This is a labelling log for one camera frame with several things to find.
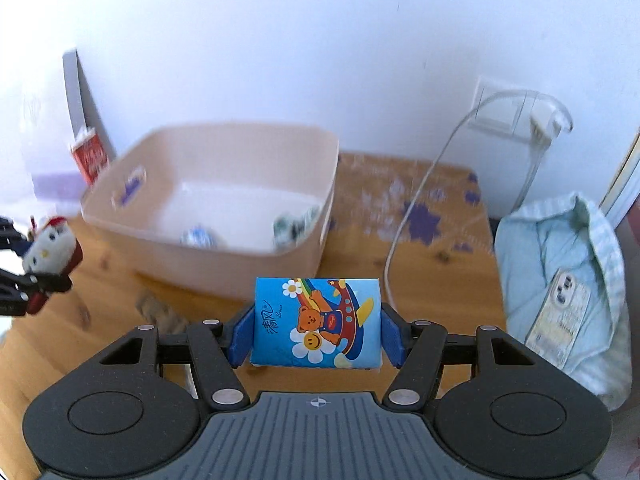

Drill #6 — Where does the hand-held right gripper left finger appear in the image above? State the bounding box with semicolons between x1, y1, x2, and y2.
99;304;259;411

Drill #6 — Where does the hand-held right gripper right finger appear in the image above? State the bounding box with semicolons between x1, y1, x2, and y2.
382;304;542;409

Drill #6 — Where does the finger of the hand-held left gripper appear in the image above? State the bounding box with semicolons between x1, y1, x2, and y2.
0;216;34;257
0;267;74;317

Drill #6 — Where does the white red plush toy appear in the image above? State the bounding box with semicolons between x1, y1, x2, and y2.
20;215;84;317

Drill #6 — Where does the blue cartoon tissue pack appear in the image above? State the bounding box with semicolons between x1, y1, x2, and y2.
250;276;384;372

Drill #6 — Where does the beige plastic storage bin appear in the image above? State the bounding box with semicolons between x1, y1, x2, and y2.
80;122;341;304

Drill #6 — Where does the wooden desktop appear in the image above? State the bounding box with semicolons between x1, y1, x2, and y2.
0;152;507;476

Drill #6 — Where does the small blue white packet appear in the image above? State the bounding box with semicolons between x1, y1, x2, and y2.
180;226;221;250

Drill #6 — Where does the white plastic bag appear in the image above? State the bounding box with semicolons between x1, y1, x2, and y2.
0;77;90;207

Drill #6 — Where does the red white box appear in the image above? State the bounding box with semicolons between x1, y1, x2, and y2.
69;129;111;187

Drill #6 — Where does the small green white packet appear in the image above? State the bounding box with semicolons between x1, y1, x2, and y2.
272;206;321;247

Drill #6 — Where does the grey board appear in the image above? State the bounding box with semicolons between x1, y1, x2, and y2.
62;49;119;161

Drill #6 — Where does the light blue cloth bag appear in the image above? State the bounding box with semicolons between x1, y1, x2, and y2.
494;192;633;412

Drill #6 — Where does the white cable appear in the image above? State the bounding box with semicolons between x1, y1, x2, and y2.
384;89;551;309

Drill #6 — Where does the white wall socket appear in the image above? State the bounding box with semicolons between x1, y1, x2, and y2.
467;75;541;137

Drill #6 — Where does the cream wooden frame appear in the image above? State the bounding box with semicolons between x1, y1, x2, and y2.
599;127;640;228

